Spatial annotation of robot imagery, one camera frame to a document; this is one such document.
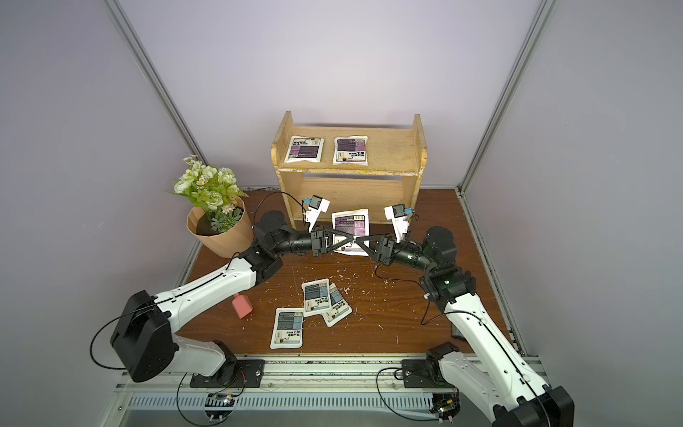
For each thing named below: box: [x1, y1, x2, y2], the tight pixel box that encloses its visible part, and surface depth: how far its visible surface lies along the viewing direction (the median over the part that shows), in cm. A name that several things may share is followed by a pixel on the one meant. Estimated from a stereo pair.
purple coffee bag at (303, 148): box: [284, 135, 325, 163], surface depth 72 cm
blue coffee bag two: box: [321, 282, 354, 329], surface depth 86 cm
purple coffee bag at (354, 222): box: [331, 208, 370, 257], surface depth 66 cm
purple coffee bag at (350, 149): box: [332, 135, 369, 167], surface depth 71 cm
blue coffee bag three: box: [270, 306, 305, 350], surface depth 82 cm
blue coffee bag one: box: [300, 278, 332, 317], surface depth 87 cm
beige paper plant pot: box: [186, 197, 255, 259], surface depth 91 cm
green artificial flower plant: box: [167, 154, 250, 234], surface depth 85 cm
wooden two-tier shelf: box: [270, 111, 428, 225], surface depth 73 cm
